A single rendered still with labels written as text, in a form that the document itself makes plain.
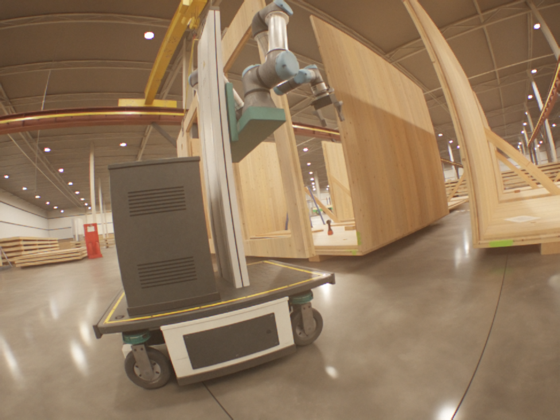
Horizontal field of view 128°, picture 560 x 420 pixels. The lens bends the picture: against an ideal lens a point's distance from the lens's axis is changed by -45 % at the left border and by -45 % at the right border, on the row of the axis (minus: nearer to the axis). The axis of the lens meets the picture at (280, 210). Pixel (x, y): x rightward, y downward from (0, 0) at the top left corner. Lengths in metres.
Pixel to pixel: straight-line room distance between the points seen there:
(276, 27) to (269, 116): 0.45
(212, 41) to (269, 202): 6.51
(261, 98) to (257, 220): 6.30
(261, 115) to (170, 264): 0.64
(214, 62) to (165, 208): 0.73
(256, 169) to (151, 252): 6.74
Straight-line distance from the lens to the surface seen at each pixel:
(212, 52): 1.31
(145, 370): 1.01
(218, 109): 1.13
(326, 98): 1.31
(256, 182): 7.37
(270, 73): 1.05
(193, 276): 0.89
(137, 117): 11.17
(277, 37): 1.17
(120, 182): 0.91
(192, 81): 1.78
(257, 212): 7.25
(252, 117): 0.97
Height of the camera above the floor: 0.58
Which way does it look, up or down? 2 degrees up
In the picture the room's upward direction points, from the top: 8 degrees counter-clockwise
